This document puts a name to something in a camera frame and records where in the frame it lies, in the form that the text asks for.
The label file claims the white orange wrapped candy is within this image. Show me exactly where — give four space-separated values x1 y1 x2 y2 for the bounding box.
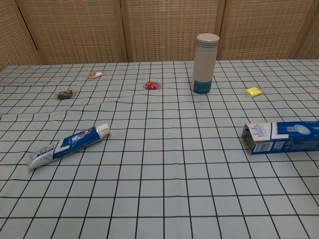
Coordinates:
89 70 105 80

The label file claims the blue white toothpaste tube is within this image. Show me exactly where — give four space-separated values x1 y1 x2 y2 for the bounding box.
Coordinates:
28 122 112 170

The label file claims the light blue grid tablecloth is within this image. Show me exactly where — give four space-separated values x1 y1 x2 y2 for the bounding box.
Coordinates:
0 59 319 239

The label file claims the beige thermos bottle blue base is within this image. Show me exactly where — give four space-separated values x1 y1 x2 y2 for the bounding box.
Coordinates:
192 33 220 95

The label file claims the red wrapped candy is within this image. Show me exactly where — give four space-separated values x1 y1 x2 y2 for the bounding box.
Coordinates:
143 81 161 91

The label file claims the bamboo folding screen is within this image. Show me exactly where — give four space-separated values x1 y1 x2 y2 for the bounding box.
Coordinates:
0 0 319 72

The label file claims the blue toothpaste carton box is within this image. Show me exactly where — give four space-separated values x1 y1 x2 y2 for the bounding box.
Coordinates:
241 121 319 155

